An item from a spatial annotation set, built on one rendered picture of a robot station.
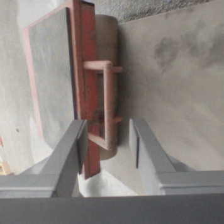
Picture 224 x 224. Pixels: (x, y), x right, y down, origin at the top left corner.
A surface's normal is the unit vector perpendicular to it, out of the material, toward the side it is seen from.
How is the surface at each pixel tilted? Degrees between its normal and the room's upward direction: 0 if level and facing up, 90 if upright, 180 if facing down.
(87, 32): 90
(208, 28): 0
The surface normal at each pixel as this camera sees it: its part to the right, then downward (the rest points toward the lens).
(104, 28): 0.46, 0.25
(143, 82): -0.76, 0.20
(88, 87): 0.65, 0.22
